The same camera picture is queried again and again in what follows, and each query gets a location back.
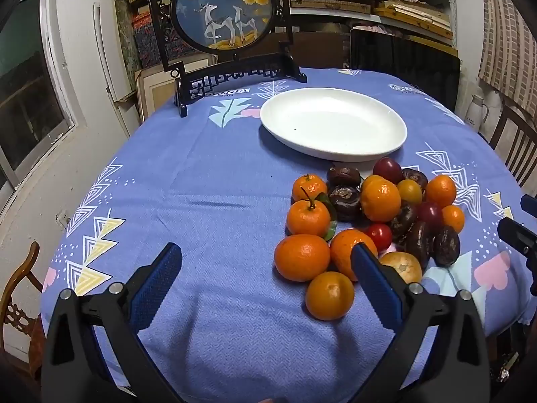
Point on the dark red tomato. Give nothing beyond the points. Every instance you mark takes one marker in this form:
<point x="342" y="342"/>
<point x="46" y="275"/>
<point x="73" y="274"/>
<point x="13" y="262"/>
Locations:
<point x="387" y="168"/>

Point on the yellow tomato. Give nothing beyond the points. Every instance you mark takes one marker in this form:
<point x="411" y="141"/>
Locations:
<point x="409" y="191"/>

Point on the brown board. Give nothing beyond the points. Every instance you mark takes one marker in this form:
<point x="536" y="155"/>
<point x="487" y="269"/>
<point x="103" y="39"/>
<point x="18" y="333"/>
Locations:
<point x="323" y="50"/>

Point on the round deer screen black stand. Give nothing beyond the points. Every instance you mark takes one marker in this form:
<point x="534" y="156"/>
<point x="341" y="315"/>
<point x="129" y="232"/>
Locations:
<point x="218" y="8"/>

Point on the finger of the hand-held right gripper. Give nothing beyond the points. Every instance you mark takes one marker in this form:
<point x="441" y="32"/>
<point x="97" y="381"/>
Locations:
<point x="529" y="205"/>
<point x="514" y="231"/>

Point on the slatted wooden chair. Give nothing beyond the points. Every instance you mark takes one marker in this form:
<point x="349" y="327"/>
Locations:
<point x="514" y="134"/>

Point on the green marbled panel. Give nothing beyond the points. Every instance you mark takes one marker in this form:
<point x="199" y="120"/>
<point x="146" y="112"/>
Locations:
<point x="126" y="33"/>

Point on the carved wooden chair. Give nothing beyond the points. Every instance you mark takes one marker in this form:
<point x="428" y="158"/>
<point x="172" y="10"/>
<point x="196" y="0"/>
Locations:
<point x="21" y="273"/>

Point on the white wall outlet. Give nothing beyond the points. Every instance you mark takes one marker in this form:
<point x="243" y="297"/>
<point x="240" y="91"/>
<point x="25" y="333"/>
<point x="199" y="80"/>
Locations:
<point x="63" y="217"/>

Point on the pale yellow fruit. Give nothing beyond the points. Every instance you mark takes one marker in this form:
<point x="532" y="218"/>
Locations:
<point x="405" y="266"/>

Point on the white leaning board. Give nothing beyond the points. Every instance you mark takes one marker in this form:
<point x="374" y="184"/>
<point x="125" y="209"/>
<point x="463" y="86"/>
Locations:
<point x="111" y="50"/>

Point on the white thermos jug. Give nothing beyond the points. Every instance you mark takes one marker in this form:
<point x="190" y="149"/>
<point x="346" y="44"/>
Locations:
<point x="476" y="111"/>

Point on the white oval plate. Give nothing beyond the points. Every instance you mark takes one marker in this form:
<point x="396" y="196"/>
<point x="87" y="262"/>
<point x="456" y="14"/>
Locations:
<point x="331" y="121"/>

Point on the orange mandarin with green leaf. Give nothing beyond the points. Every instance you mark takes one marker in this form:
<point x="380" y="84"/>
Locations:
<point x="308" y="218"/>

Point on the patterned beige curtain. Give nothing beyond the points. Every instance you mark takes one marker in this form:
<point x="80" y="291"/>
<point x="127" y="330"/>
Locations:
<point x="507" y="37"/>

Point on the red plum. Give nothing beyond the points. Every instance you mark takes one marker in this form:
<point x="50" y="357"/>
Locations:
<point x="430" y="214"/>

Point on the small red cherry tomato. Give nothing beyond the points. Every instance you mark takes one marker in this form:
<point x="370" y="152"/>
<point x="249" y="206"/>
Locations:
<point x="379" y="235"/>

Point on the blue printed tablecloth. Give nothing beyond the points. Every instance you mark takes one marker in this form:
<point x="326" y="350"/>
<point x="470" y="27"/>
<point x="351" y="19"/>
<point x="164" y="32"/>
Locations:
<point x="209" y="184"/>

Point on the white framed window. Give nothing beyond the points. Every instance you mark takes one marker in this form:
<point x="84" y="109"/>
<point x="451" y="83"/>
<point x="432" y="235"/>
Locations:
<point x="33" y="92"/>

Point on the large orange mandarin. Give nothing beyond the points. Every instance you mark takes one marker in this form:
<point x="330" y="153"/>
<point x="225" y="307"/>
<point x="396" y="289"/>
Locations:
<point x="379" y="199"/>

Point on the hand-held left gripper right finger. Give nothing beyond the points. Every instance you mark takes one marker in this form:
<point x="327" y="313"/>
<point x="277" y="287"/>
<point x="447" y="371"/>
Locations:
<point x="377" y="281"/>

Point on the leaning picture frame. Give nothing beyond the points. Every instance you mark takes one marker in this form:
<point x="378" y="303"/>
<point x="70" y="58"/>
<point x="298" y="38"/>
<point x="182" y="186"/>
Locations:
<point x="155" y="88"/>

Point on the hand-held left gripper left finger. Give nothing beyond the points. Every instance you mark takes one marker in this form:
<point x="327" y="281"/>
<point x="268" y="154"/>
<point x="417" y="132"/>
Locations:
<point x="157" y="277"/>

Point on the small orange mandarin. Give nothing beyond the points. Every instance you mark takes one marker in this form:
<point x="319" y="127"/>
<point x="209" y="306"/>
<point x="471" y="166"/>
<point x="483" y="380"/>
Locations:
<point x="454" y="218"/>

